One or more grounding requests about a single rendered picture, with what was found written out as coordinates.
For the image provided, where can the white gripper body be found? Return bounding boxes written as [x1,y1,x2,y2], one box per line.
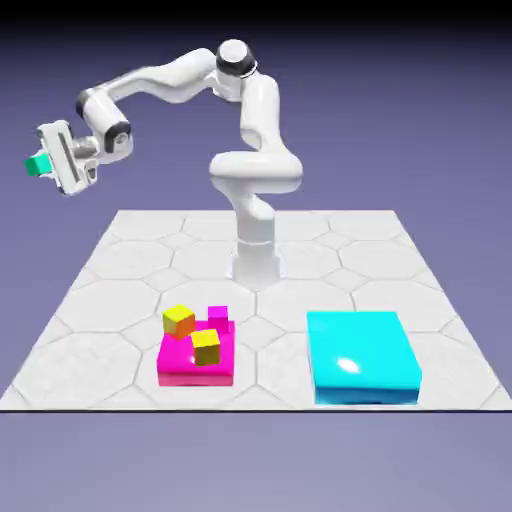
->
[36,120,98,197]

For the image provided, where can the small green cube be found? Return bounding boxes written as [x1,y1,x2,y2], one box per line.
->
[23,154,52,177]

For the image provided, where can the small yellow cube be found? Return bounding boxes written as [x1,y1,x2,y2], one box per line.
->
[162,303,197,342]
[190,328,222,367]

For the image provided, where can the small magenta cube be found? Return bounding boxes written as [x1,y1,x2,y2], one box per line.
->
[207,305,230,334]

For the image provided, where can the large magenta box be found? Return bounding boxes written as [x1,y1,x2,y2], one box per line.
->
[156,319,236,388]

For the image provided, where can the large cyan box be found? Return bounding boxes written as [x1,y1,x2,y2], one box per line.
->
[306,310,423,406]

